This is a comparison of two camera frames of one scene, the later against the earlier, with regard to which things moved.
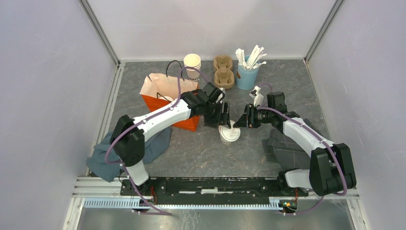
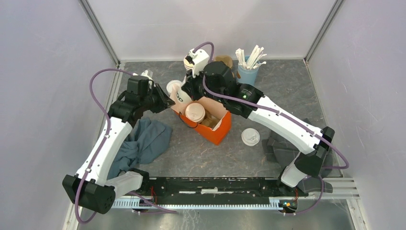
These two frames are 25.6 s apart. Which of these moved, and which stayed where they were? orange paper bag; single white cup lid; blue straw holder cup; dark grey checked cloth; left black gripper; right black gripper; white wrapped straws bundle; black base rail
Moved: right black gripper; single white cup lid; orange paper bag; left black gripper
Stayed: black base rail; dark grey checked cloth; blue straw holder cup; white wrapped straws bundle
